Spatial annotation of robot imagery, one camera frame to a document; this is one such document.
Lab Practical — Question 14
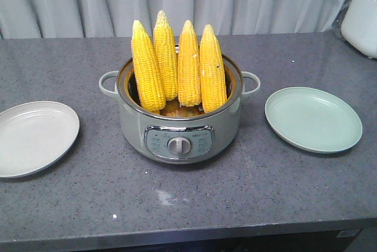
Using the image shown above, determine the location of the corn cob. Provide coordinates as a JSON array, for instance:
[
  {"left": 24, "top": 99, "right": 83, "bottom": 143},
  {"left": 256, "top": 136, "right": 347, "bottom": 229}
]
[
  {"left": 200, "top": 24, "right": 227, "bottom": 113},
  {"left": 153, "top": 10, "right": 178, "bottom": 101},
  {"left": 131, "top": 20, "right": 166, "bottom": 113},
  {"left": 178, "top": 20, "right": 201, "bottom": 107}
]

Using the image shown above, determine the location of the green electric cooking pot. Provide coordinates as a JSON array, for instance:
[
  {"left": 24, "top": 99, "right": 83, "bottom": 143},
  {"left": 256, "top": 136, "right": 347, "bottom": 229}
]
[{"left": 98, "top": 55, "right": 260, "bottom": 164}]

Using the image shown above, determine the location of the green round plate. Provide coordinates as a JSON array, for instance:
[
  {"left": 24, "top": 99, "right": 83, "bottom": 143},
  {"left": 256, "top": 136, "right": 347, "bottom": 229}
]
[{"left": 264, "top": 87, "right": 363, "bottom": 154}]

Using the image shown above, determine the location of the beige round plate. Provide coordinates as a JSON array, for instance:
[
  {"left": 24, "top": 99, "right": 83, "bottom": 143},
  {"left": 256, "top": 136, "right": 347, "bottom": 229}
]
[{"left": 1, "top": 101, "right": 80, "bottom": 179}]

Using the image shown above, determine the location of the white pleated curtain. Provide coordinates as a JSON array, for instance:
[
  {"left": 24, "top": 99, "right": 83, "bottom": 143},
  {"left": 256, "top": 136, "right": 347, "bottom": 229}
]
[{"left": 1, "top": 0, "right": 348, "bottom": 39}]

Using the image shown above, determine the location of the white rice cooker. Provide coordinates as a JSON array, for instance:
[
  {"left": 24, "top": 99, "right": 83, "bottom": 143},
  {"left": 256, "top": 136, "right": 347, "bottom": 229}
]
[{"left": 340, "top": 0, "right": 376, "bottom": 58}]

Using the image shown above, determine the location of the black drawer sterilizer cabinet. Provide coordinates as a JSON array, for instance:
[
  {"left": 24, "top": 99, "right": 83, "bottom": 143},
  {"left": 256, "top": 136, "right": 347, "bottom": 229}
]
[{"left": 108, "top": 229, "right": 360, "bottom": 252}]

